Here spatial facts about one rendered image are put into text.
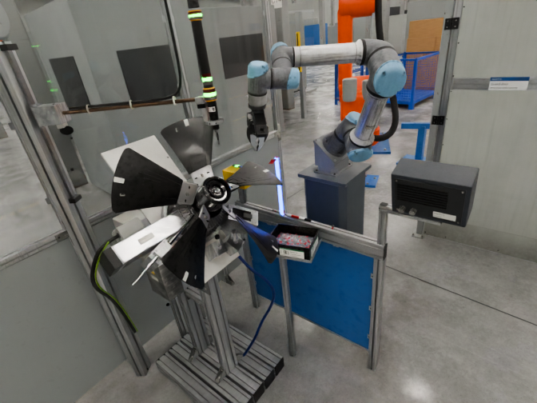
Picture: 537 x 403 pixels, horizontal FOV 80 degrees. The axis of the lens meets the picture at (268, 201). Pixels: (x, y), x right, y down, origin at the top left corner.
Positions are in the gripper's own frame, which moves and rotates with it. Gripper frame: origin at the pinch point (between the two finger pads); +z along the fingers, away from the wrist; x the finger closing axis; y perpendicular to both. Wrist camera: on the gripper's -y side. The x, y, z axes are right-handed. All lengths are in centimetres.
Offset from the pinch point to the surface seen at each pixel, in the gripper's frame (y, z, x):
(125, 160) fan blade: -19, -12, 48
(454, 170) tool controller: -41, -13, -62
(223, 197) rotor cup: -22.6, 5.8, 16.4
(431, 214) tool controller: -44, 4, -58
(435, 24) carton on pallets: 598, 94, -493
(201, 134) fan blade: 2.9, -6.9, 22.8
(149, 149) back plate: 14.4, 6.0, 47.3
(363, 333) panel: -47, 91, -53
